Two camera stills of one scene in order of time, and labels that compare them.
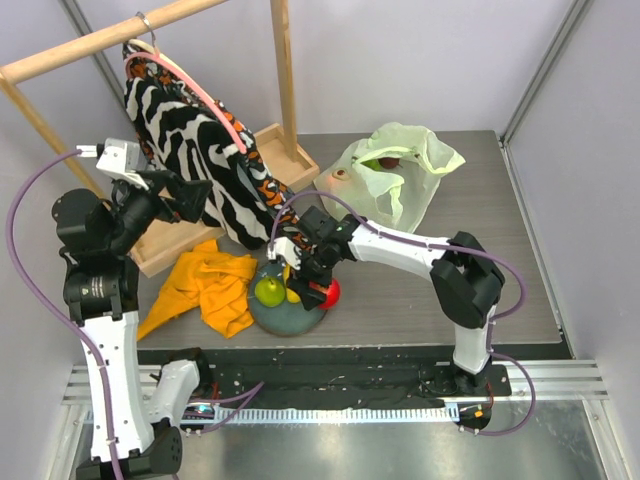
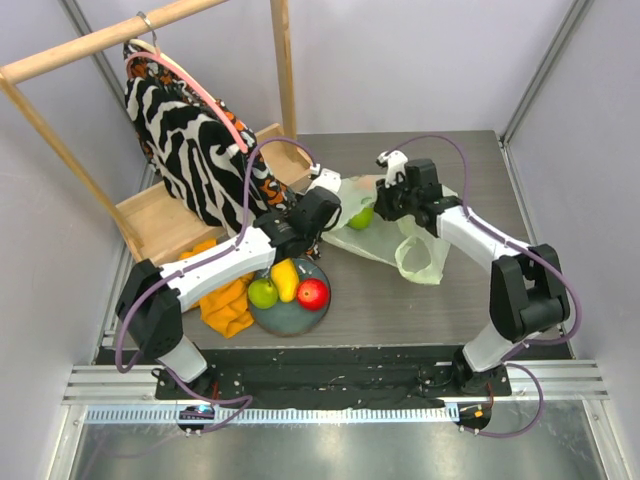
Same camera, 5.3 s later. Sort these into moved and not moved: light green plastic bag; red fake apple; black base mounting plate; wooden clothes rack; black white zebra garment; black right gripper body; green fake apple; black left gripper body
Moved: black right gripper body; black left gripper body; light green plastic bag; red fake apple; green fake apple
Not moved: wooden clothes rack; black white zebra garment; black base mounting plate
